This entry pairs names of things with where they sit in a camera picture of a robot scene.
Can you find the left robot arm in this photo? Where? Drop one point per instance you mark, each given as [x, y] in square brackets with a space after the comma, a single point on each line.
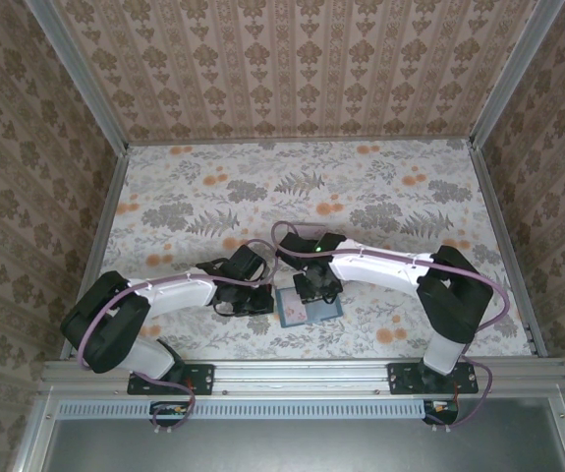
[179, 295]

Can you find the grey metal sheet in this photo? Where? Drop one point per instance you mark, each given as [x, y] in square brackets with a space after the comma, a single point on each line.
[287, 447]

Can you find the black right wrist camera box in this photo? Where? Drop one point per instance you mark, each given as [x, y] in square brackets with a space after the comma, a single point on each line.
[296, 251]

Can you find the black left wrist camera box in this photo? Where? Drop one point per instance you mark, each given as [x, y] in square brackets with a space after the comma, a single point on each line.
[247, 265]

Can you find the aluminium corner post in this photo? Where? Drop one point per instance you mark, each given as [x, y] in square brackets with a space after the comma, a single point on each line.
[80, 83]
[508, 74]

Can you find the white pink floral card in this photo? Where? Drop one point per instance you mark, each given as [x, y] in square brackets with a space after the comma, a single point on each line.
[289, 307]

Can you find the black connector board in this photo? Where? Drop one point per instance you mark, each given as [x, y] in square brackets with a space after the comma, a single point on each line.
[441, 413]
[169, 415]

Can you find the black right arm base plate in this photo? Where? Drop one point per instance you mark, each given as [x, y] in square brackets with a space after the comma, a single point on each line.
[402, 378]

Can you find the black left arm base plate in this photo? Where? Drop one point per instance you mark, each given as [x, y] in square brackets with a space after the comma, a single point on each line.
[198, 378]

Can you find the aluminium side rail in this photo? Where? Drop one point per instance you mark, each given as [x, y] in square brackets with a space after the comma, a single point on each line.
[97, 231]
[503, 221]

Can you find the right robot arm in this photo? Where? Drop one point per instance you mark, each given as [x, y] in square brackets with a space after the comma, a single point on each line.
[380, 273]

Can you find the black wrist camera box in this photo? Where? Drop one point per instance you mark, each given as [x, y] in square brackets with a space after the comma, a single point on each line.
[296, 251]
[247, 265]

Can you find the aluminium front frame beam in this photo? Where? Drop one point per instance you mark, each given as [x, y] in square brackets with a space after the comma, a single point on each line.
[301, 376]

